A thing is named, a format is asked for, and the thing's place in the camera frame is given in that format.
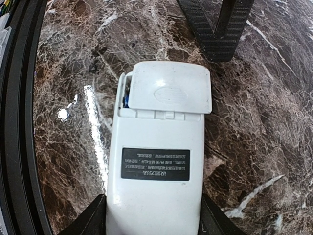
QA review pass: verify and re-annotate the black front rail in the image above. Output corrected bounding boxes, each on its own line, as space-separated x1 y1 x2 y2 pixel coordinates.
0 0 52 235

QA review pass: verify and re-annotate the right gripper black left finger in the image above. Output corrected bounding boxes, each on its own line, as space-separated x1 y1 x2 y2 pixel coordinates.
58 194 106 235

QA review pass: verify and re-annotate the right white cable duct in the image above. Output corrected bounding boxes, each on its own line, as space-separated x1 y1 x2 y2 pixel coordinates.
0 13 11 64

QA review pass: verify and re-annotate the white battery cover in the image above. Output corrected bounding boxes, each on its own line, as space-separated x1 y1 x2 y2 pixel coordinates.
128 61 212 114

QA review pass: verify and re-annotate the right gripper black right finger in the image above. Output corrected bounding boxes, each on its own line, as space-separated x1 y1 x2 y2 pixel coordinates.
200 194 246 235

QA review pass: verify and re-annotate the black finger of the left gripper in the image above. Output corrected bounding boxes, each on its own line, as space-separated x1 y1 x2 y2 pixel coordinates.
177 0 254 62

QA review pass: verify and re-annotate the white red remote control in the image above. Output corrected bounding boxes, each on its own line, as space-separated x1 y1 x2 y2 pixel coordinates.
105 73 204 235

